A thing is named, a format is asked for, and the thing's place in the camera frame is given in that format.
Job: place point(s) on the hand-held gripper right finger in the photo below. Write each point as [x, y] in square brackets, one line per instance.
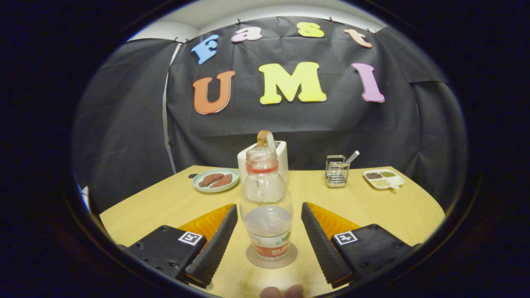
[321, 244]

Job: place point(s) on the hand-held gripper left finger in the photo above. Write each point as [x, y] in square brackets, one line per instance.
[215, 248]

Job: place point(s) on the round brown coaster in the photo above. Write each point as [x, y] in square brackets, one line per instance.
[252, 259]

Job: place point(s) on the clear plastic juice bottle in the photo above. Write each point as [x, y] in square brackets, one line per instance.
[267, 223]

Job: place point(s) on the pale green plate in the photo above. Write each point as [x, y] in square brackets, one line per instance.
[215, 190]

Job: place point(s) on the wooden table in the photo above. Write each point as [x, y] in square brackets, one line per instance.
[372, 211]

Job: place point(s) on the brown sausage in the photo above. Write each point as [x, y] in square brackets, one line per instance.
[223, 181]
[209, 180]

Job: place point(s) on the white toaster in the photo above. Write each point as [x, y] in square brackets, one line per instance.
[283, 159]

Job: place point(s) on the white divided dish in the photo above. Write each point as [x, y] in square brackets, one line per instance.
[393, 181]

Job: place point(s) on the brown bread slice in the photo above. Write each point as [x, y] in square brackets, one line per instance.
[261, 138]

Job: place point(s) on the black backdrop cloth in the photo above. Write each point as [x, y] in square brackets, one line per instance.
[290, 120]

